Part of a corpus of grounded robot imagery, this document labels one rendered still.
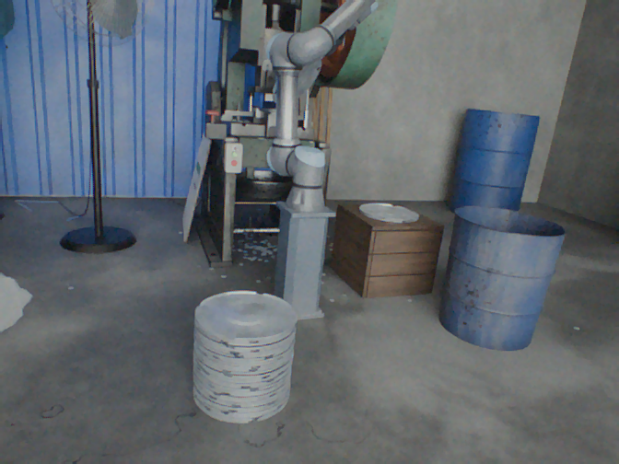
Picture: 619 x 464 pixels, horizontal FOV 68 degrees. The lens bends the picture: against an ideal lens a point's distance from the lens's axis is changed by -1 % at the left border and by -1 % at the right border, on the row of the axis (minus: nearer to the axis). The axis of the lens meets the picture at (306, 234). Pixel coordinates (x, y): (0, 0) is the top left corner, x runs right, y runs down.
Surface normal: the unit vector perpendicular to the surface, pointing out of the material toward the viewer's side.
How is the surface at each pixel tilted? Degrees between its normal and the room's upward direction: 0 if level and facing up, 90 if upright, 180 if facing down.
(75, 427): 0
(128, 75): 90
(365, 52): 124
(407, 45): 90
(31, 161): 90
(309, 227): 90
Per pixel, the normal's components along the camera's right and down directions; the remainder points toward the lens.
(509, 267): -0.20, 0.31
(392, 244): 0.33, 0.31
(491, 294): -0.47, 0.25
